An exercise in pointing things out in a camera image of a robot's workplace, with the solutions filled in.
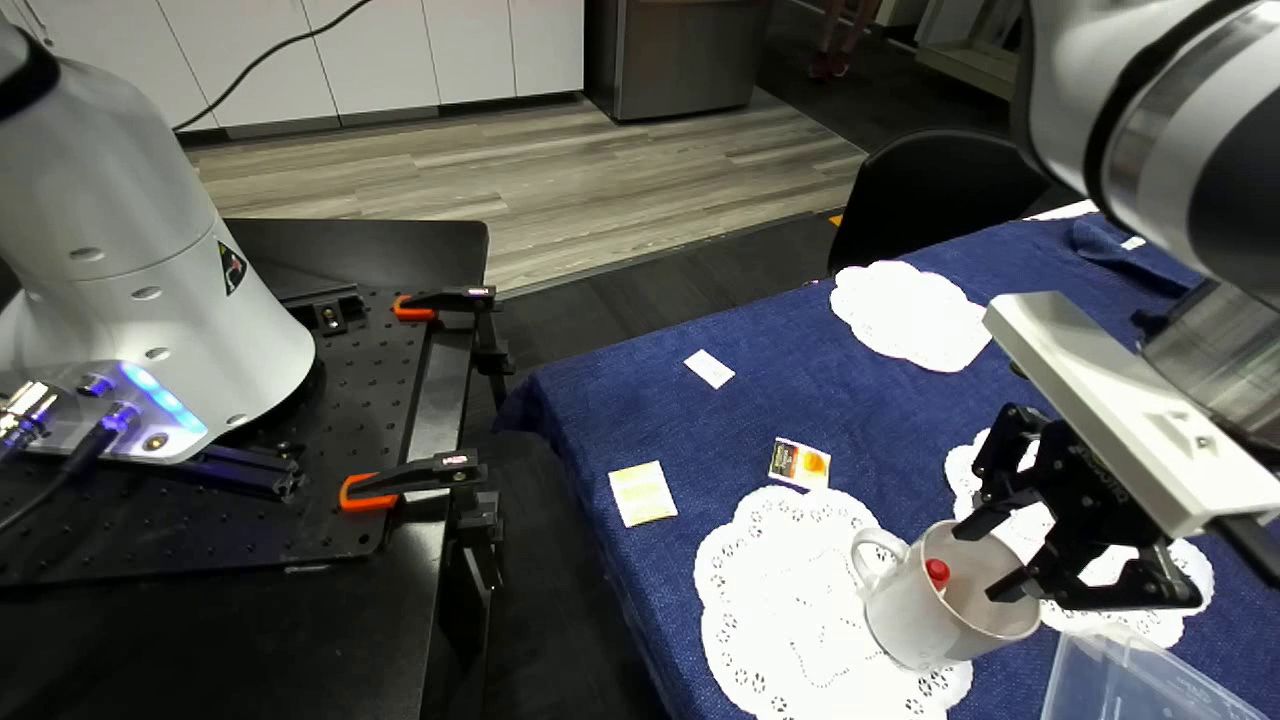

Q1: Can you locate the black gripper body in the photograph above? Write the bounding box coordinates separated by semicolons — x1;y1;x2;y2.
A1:
973;403;1205;611

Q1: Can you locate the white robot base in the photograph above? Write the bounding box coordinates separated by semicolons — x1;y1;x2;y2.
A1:
0;25;316;464

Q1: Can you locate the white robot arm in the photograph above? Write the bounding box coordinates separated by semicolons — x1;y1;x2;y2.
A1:
955;0;1280;607

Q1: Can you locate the white ceramic mug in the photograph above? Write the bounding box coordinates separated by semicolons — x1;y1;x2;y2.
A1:
862;519;1039;670

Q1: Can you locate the white doily under mug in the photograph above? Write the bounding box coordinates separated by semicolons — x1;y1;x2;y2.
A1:
692;483;973;720

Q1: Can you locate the clear plastic container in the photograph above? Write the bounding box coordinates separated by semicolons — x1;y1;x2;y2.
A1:
1039;637;1276;720

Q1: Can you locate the blue denim tablecloth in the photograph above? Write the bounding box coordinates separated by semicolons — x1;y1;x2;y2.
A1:
499;217;1280;720

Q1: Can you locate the tea bag packet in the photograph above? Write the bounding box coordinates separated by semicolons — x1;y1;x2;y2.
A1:
769;436;832;487

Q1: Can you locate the black office chair left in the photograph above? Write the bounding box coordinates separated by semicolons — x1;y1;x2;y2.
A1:
828;133;1049;272

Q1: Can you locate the white paper slip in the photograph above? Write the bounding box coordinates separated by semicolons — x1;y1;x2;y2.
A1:
682;348;734;388

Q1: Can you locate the pale yellow sticky note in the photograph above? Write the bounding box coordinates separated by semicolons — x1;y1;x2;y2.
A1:
609;458;674;528

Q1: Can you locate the orange black clamp rear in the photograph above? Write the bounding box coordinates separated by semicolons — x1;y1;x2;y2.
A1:
393;285;495;324

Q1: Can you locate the orange black clamp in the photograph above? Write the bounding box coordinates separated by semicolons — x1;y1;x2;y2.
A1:
336;447;481;514
393;285;495;324

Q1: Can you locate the orange black clamp front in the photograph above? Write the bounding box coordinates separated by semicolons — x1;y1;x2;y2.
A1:
336;447;481;514

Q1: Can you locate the black perforated mounting board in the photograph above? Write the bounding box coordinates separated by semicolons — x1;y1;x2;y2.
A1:
0;291;435;587

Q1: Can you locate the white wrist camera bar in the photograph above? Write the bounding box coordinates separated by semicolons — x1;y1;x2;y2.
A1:
983;291;1280;537

